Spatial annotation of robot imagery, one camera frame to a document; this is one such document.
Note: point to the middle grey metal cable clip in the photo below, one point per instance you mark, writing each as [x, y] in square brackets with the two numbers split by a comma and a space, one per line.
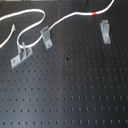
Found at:
[45, 33]

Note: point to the grey metal cable clip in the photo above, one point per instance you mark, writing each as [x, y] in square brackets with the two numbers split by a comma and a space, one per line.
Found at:
[105, 28]
[23, 54]
[45, 33]

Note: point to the left grey metal cable clip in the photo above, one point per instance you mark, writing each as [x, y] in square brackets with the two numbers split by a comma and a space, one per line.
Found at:
[23, 54]

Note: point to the right grey metal cable clip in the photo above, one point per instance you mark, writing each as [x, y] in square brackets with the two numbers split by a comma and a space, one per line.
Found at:
[105, 28]

